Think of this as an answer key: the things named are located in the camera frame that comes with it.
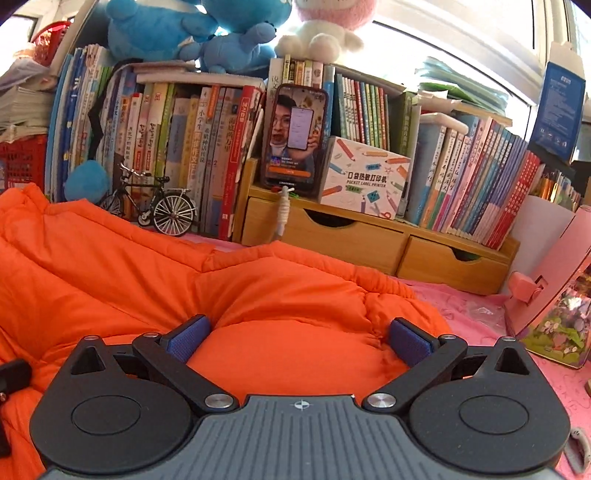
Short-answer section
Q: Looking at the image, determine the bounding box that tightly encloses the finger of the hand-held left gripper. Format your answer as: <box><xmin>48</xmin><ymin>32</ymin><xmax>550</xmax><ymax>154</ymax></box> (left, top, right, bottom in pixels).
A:
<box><xmin>0</xmin><ymin>359</ymin><xmax>33</xmax><ymax>457</ymax></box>

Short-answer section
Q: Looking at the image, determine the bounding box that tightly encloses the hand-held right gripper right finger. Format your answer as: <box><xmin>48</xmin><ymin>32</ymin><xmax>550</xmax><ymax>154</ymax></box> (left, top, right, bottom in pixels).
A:
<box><xmin>361</xmin><ymin>317</ymin><xmax>533</xmax><ymax>415</ymax></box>

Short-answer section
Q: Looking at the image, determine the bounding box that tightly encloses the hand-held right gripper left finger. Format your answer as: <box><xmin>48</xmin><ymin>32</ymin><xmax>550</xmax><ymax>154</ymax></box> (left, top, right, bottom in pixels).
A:
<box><xmin>68</xmin><ymin>314</ymin><xmax>241</xmax><ymax>415</ymax></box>

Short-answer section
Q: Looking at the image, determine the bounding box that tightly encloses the orange puffer jacket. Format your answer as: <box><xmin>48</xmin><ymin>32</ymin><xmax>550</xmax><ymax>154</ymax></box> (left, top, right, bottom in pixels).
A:
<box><xmin>0</xmin><ymin>182</ymin><xmax>453</xmax><ymax>480</ymax></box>

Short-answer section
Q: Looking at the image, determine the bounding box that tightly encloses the clear plastic bag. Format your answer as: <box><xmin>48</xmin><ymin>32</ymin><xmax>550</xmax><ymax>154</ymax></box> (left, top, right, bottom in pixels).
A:
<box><xmin>455</xmin><ymin>295</ymin><xmax>508</xmax><ymax>334</ymax></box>

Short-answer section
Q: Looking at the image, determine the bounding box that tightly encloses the wooden drawer organizer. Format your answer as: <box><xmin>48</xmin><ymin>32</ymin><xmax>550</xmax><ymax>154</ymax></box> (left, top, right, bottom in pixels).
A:
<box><xmin>232</xmin><ymin>157</ymin><xmax>520</xmax><ymax>296</ymax></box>

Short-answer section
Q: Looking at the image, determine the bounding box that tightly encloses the miniature bicycle model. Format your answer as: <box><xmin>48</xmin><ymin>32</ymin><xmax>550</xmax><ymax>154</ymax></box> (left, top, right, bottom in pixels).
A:
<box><xmin>99</xmin><ymin>162</ymin><xmax>198</xmax><ymax>237</ymax></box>

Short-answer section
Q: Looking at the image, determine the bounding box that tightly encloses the white card sheet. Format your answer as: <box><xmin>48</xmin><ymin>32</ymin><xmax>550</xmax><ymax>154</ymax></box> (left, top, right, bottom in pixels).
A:
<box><xmin>508</xmin><ymin>194</ymin><xmax>578</xmax><ymax>296</ymax></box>

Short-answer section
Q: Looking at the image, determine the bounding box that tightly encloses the pink toy house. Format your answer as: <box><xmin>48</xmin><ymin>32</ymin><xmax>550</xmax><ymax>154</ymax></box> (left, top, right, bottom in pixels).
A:
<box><xmin>503</xmin><ymin>205</ymin><xmax>591</xmax><ymax>370</ymax></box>

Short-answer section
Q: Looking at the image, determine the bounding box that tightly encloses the white pencil print box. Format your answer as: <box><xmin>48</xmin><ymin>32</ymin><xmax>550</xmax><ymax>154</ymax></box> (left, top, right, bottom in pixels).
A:
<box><xmin>318</xmin><ymin>136</ymin><xmax>411</xmax><ymax>221</ymax></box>

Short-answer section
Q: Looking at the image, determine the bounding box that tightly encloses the row of pastel spined books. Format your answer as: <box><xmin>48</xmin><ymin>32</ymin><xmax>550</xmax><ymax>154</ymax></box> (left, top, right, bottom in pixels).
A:
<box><xmin>418</xmin><ymin>115</ymin><xmax>541</xmax><ymax>250</ymax></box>

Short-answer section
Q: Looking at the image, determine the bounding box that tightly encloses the pale blue file box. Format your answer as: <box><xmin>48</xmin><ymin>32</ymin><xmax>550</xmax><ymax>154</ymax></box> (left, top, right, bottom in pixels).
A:
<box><xmin>406</xmin><ymin>113</ymin><xmax>469</xmax><ymax>227</ymax></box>

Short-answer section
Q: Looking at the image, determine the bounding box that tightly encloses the round blue plush ball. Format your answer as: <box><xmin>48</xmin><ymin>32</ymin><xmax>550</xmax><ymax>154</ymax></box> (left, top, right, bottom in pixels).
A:
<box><xmin>64</xmin><ymin>160</ymin><xmax>112</xmax><ymax>204</ymax></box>

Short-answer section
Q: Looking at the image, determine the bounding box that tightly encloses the row of colourful picture books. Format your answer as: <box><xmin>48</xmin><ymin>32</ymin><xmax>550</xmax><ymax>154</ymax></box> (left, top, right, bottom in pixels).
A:
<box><xmin>104</xmin><ymin>62</ymin><xmax>266</xmax><ymax>241</ymax></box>

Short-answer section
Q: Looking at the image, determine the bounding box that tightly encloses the row of shiny small books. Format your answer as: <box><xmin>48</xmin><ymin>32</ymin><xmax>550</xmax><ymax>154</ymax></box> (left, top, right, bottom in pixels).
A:
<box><xmin>531</xmin><ymin>166</ymin><xmax>583</xmax><ymax>213</ymax></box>

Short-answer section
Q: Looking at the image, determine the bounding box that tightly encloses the red plastic crate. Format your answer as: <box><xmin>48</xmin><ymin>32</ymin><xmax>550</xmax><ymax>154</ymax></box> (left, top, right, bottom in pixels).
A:
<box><xmin>0</xmin><ymin>135</ymin><xmax>49</xmax><ymax>192</ymax></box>

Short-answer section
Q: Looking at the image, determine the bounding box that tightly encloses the black smartphone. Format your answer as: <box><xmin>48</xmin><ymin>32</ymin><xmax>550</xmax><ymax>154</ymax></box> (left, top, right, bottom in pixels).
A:
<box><xmin>261</xmin><ymin>83</ymin><xmax>329</xmax><ymax>197</ymax></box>

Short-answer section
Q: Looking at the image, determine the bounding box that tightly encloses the stack of green folders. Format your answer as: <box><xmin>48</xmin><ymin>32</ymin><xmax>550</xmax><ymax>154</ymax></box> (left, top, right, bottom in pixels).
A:
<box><xmin>416</xmin><ymin>55</ymin><xmax>509</xmax><ymax>116</ymax></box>

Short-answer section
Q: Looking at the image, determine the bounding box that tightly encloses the row of tall blue books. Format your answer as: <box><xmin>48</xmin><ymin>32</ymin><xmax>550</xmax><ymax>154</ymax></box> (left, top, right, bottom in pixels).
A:
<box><xmin>44</xmin><ymin>44</ymin><xmax>114</xmax><ymax>204</ymax></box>

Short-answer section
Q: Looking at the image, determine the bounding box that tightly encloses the stack of papers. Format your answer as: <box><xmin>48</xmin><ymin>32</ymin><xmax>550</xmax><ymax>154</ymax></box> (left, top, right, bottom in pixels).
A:
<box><xmin>0</xmin><ymin>60</ymin><xmax>58</xmax><ymax>144</ymax></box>

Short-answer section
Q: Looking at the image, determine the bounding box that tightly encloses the blue cardboard box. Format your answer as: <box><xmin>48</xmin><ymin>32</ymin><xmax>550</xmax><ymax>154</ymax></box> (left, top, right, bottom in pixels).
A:
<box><xmin>529</xmin><ymin>41</ymin><xmax>587</xmax><ymax>162</ymax></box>

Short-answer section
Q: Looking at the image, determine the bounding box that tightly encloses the small blue plush toy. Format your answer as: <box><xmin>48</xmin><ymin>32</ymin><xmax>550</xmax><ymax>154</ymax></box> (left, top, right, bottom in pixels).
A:
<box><xmin>180</xmin><ymin>21</ymin><xmax>278</xmax><ymax>75</ymax></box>

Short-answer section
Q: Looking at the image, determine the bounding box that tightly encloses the large blue plush toy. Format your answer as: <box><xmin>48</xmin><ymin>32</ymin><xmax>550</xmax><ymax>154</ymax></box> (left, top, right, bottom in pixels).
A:
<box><xmin>106</xmin><ymin>0</ymin><xmax>218</xmax><ymax>61</ymax></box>

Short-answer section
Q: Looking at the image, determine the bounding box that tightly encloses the white framed window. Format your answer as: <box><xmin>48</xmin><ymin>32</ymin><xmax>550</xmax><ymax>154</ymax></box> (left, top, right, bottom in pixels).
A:
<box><xmin>369</xmin><ymin>0</ymin><xmax>591</xmax><ymax>93</ymax></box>

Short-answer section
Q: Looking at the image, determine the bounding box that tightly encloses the white rolled poster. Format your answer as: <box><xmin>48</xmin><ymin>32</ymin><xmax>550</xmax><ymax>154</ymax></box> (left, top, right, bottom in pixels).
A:
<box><xmin>48</xmin><ymin>0</ymin><xmax>100</xmax><ymax>77</ymax></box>

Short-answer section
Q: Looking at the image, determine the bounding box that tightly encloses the pink white bunny plush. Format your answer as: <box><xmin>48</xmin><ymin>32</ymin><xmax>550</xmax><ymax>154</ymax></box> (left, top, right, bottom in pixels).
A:
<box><xmin>274</xmin><ymin>0</ymin><xmax>377</xmax><ymax>63</ymax></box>

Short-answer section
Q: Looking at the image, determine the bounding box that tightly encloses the red plastic basket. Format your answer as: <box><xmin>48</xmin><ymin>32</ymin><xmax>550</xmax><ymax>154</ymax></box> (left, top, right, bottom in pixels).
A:
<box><xmin>30</xmin><ymin>21</ymin><xmax>72</xmax><ymax>68</ymax></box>

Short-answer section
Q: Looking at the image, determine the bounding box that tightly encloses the white charging cable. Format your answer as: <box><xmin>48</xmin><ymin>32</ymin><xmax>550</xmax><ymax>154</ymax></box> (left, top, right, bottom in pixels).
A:
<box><xmin>272</xmin><ymin>187</ymin><xmax>296</xmax><ymax>241</ymax></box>

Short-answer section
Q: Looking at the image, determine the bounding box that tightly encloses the black fabric strap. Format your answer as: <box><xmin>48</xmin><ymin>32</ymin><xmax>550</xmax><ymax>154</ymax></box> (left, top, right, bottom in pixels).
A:
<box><xmin>87</xmin><ymin>59</ymin><xmax>139</xmax><ymax>160</ymax></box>

